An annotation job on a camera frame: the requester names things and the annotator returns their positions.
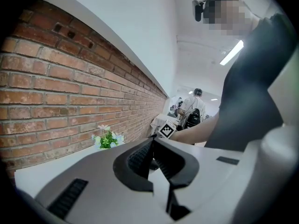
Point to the person's black shirt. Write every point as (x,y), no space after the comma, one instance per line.
(250,90)

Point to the person's right forearm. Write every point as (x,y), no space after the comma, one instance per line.
(198,130)

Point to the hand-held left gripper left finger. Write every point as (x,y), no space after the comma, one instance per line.
(105,195)

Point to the person's head camera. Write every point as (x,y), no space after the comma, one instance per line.
(198,9)

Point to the long ceiling light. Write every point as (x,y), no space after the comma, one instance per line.
(232,52)

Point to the artificial flowers in white pot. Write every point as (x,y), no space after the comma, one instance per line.
(107,140)

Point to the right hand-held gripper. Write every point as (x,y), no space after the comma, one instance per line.
(167,129)

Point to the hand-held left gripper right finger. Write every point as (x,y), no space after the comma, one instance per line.
(210,171)

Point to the person's head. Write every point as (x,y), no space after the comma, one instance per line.
(231,15)

